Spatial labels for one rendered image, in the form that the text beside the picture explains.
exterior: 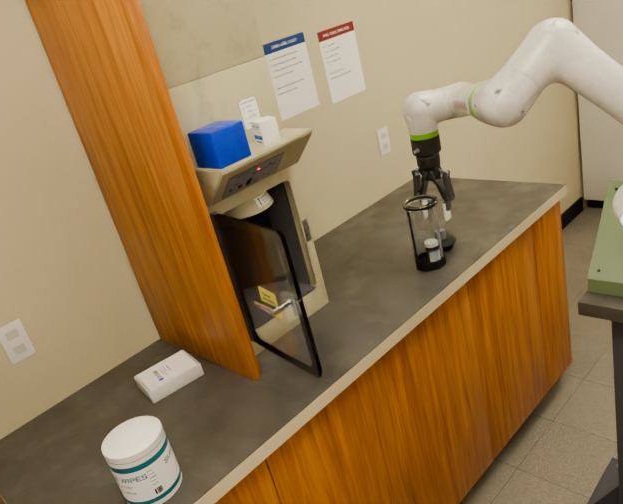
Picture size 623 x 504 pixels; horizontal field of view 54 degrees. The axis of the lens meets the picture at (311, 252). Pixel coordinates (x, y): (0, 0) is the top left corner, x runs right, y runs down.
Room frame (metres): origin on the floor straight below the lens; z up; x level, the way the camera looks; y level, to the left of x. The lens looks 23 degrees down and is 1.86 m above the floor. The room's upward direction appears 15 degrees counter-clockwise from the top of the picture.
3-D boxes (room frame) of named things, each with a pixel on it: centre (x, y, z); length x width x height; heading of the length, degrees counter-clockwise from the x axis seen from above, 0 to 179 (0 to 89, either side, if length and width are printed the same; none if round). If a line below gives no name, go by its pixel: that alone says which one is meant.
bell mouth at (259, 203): (1.69, 0.16, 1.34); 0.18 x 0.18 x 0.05
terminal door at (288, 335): (1.36, 0.13, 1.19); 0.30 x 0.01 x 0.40; 32
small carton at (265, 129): (1.59, 0.03, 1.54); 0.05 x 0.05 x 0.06; 25
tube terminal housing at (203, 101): (1.70, 0.19, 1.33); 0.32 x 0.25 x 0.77; 129
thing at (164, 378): (1.49, 0.48, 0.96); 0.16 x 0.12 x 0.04; 121
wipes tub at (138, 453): (1.08, 0.47, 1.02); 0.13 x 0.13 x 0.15
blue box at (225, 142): (1.49, 0.15, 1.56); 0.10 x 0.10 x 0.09; 39
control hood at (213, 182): (1.56, 0.07, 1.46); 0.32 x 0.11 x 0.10; 129
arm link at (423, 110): (1.88, -0.45, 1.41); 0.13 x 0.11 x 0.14; 86
